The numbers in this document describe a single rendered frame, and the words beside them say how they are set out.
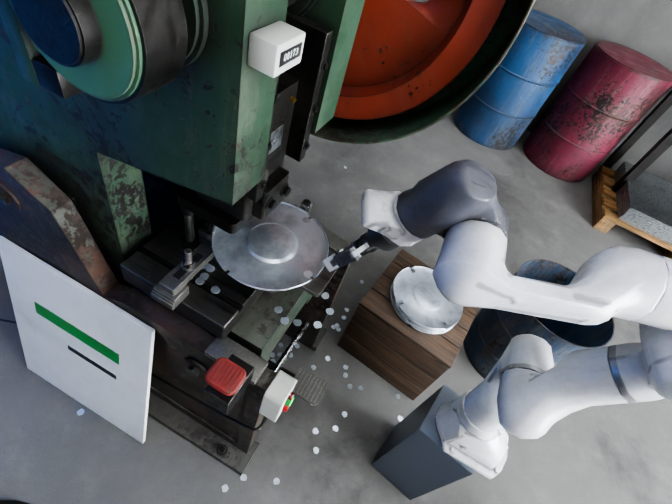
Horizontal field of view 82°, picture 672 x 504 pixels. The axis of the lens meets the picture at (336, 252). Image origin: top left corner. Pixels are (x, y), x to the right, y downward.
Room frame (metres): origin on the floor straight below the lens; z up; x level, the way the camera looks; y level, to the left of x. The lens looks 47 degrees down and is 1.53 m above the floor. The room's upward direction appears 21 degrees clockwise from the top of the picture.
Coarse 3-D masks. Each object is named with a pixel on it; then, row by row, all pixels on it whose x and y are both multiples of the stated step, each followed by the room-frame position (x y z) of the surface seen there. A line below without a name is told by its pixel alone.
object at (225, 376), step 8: (216, 360) 0.32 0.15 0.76; (224, 360) 0.32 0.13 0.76; (216, 368) 0.30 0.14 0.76; (224, 368) 0.31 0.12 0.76; (232, 368) 0.31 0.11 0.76; (240, 368) 0.32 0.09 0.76; (208, 376) 0.28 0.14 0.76; (216, 376) 0.29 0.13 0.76; (224, 376) 0.29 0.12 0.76; (232, 376) 0.30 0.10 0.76; (240, 376) 0.30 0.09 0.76; (208, 384) 0.27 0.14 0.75; (216, 384) 0.27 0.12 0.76; (224, 384) 0.28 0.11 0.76; (232, 384) 0.28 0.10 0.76; (240, 384) 0.29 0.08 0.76; (224, 392) 0.26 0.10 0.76; (232, 392) 0.27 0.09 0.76
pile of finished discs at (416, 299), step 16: (400, 272) 1.07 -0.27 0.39; (416, 272) 1.11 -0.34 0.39; (400, 288) 0.99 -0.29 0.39; (416, 288) 1.02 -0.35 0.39; (432, 288) 1.05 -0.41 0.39; (400, 304) 0.93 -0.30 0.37; (416, 304) 0.95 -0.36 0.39; (432, 304) 0.97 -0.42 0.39; (448, 304) 1.01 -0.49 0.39; (416, 320) 0.88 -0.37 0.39; (432, 320) 0.90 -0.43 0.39; (448, 320) 0.93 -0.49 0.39
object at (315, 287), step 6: (330, 252) 0.68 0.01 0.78; (324, 270) 0.62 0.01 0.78; (336, 270) 0.64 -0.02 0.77; (318, 276) 0.59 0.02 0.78; (324, 276) 0.60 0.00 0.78; (330, 276) 0.61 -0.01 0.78; (312, 282) 0.57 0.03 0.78; (318, 282) 0.58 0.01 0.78; (324, 282) 0.58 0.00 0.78; (300, 288) 0.55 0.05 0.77; (306, 288) 0.55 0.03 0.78; (312, 288) 0.55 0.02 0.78; (318, 288) 0.56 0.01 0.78; (324, 288) 0.57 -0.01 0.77; (312, 294) 0.54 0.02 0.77; (318, 294) 0.54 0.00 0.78
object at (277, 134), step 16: (288, 80) 0.70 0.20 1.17; (288, 96) 0.68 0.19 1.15; (288, 112) 0.69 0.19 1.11; (272, 128) 0.64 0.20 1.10; (288, 128) 0.71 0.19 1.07; (272, 144) 0.64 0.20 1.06; (272, 160) 0.66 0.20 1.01; (272, 176) 0.65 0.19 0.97; (288, 176) 0.68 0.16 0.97; (272, 192) 0.62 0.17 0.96; (288, 192) 0.67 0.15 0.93; (224, 208) 0.58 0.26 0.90; (240, 208) 0.57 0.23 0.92; (256, 208) 0.60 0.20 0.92; (272, 208) 0.60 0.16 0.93
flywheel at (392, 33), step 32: (384, 0) 1.00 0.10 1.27; (448, 0) 0.98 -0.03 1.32; (480, 0) 0.93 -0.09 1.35; (384, 32) 1.00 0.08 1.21; (416, 32) 0.98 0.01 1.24; (448, 32) 0.97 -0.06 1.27; (480, 32) 0.92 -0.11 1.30; (352, 64) 1.01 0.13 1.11; (384, 64) 0.99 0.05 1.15; (416, 64) 0.98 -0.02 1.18; (448, 64) 0.93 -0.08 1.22; (352, 96) 0.97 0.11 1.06; (384, 96) 0.95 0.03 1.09; (416, 96) 0.94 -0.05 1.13
